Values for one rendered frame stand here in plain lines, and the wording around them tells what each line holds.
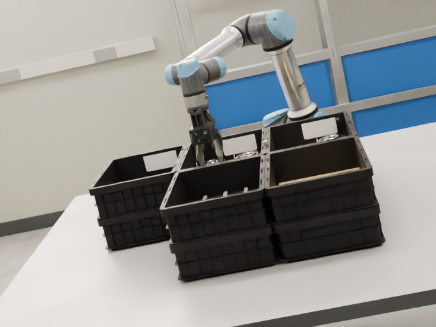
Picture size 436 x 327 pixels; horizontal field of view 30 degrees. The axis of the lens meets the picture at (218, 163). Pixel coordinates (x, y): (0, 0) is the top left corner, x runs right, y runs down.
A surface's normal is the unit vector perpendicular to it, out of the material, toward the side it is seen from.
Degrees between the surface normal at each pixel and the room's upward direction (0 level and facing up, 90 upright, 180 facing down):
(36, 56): 90
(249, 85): 90
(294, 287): 0
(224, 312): 0
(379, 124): 90
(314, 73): 90
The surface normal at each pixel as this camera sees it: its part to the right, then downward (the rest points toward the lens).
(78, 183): -0.05, 0.25
